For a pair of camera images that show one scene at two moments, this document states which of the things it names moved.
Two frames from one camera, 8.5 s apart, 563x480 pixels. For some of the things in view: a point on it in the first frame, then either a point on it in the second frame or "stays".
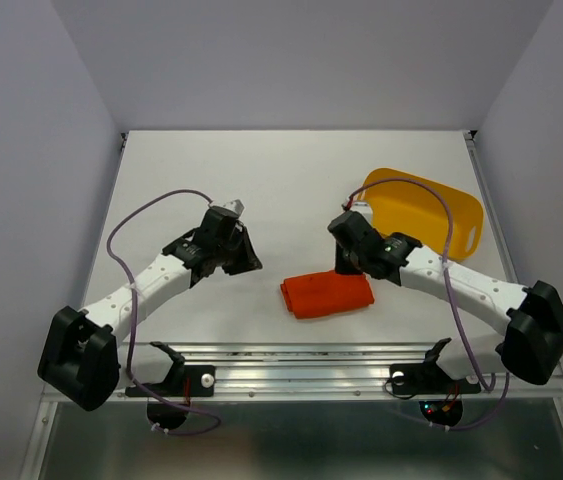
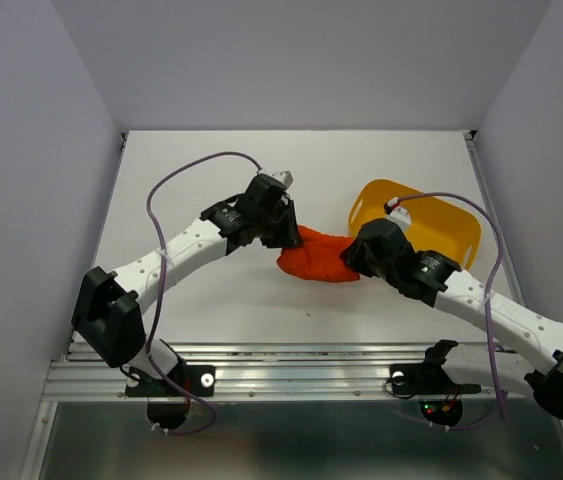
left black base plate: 196,381 stays
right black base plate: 427,378 stays
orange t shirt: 321,293 -> 319,257
